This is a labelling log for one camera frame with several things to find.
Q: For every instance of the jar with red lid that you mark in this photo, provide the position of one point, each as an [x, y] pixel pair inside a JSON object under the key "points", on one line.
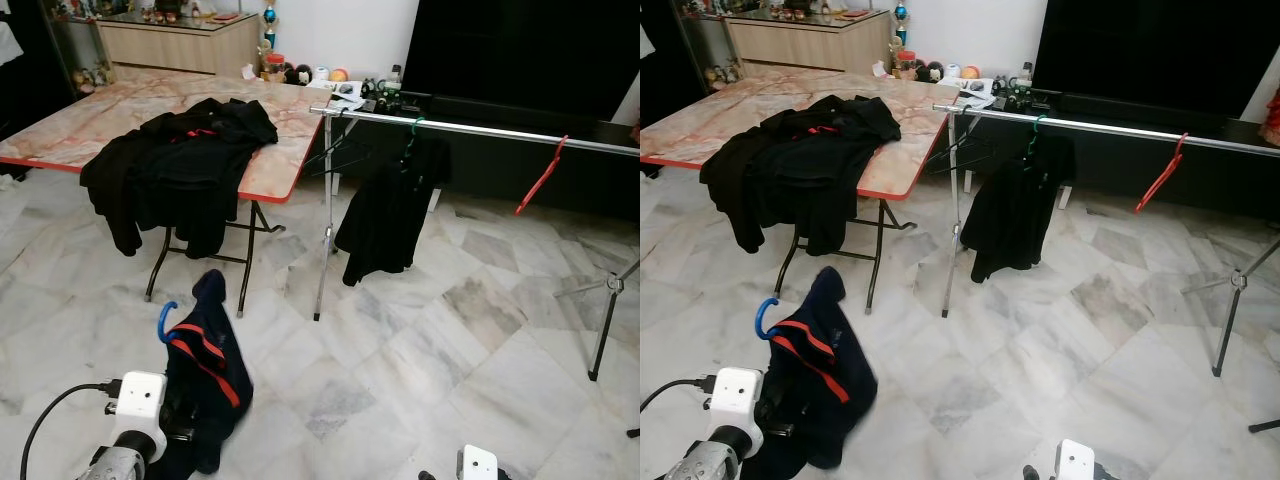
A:
{"points": [[274, 70], [906, 67]]}

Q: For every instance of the marble pattern folding table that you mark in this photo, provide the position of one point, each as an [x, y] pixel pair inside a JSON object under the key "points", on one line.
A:
{"points": [[900, 165], [270, 170]]}

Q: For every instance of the black garment pile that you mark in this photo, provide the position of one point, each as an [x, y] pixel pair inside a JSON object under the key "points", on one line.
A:
{"points": [[180, 180], [800, 180]]}

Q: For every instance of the black round plush toy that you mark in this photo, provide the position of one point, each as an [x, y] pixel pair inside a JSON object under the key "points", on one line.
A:
{"points": [[299, 75], [931, 72]]}

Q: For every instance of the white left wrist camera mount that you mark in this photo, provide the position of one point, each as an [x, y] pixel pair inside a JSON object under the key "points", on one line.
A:
{"points": [[140, 400], [735, 400]]}

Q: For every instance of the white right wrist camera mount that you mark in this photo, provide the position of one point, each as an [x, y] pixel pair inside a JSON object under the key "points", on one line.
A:
{"points": [[1073, 462], [477, 465]]}

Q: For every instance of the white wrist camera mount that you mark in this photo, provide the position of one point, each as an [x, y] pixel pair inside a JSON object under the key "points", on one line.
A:
{"points": [[735, 400], [1073, 462], [477, 465], [140, 400]]}

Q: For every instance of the green plastic hanger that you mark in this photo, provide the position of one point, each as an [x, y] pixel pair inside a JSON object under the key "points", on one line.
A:
{"points": [[1038, 123], [415, 125]]}

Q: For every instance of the black soundbar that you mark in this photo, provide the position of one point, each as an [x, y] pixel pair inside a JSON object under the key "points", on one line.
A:
{"points": [[1140, 112]]}

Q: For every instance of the red laughing Buddha statue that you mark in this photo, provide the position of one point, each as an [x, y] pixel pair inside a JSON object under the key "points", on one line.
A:
{"points": [[1272, 118]]}

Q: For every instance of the black display shelf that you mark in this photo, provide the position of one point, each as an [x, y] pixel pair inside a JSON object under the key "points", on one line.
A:
{"points": [[40, 90], [670, 50]]}

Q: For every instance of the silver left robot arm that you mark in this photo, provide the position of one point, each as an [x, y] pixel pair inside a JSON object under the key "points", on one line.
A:
{"points": [[710, 465], [115, 468]]}

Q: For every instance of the light wooden sideboard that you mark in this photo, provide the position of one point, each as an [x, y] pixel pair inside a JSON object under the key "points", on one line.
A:
{"points": [[810, 47], [180, 50]]}

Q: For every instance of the silver metal clothes rack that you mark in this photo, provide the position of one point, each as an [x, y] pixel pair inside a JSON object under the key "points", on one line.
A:
{"points": [[1100, 128], [480, 130]]}

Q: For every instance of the stack of white papers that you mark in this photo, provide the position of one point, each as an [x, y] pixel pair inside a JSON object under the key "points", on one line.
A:
{"points": [[970, 95], [346, 98]]}

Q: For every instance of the navy garment red trim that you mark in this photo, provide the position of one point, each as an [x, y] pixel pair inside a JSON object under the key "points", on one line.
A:
{"points": [[830, 400], [215, 400]]}

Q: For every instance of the black shirt small chest logo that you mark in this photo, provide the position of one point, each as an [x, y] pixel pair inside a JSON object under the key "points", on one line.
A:
{"points": [[390, 210], [1015, 205]]}

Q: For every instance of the blue hanging bauble ornament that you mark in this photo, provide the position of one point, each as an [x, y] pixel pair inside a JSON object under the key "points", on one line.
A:
{"points": [[901, 18], [270, 20]]}

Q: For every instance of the black low TV console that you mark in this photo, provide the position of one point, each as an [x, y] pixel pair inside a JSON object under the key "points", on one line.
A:
{"points": [[1110, 175], [490, 180]]}

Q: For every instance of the black flat screen television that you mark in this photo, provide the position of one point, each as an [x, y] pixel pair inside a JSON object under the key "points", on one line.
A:
{"points": [[1155, 55], [520, 55]]}

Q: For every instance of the red plastic hanger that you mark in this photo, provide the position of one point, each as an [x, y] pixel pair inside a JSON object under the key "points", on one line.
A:
{"points": [[818, 131], [540, 182], [1160, 180], [195, 134]]}

